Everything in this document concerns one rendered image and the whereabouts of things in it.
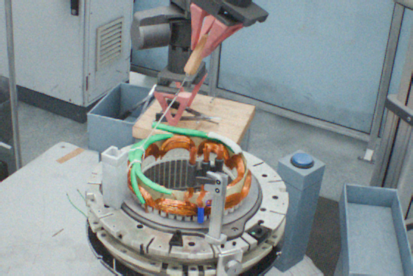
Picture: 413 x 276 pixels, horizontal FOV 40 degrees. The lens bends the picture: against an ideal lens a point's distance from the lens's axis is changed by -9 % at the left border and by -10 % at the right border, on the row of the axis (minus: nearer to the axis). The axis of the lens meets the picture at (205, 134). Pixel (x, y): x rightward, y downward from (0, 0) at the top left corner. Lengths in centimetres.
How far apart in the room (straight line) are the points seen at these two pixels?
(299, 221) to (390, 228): 24
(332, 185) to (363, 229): 203
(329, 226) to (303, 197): 158
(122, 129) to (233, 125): 22
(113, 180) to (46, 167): 73
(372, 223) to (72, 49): 245
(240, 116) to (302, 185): 20
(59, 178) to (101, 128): 35
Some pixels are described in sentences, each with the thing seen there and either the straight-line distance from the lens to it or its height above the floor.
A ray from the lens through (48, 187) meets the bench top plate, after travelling 152.
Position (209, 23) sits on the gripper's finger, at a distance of 84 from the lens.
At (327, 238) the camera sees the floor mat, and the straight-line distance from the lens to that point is 269.
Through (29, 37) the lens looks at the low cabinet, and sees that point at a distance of 348.
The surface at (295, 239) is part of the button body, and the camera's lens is 126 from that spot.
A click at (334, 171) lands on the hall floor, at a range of 320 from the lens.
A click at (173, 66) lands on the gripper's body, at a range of 113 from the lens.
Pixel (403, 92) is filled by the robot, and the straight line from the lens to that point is 118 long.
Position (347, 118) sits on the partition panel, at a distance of 333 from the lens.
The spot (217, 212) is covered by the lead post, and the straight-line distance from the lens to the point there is 82.
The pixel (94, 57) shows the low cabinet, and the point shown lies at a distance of 333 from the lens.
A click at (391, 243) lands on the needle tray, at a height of 103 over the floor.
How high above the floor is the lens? 164
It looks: 29 degrees down
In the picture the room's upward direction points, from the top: 5 degrees clockwise
